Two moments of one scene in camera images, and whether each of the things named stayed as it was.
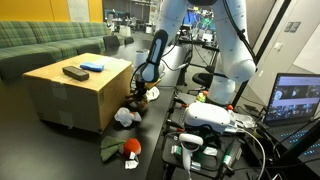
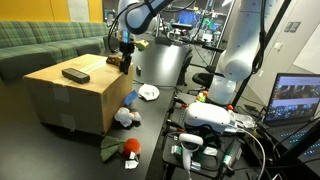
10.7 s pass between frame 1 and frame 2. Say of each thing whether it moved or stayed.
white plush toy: stayed
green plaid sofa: stayed
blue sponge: moved
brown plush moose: moved
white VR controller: stayed
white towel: stayed
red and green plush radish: stayed
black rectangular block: stayed
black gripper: moved
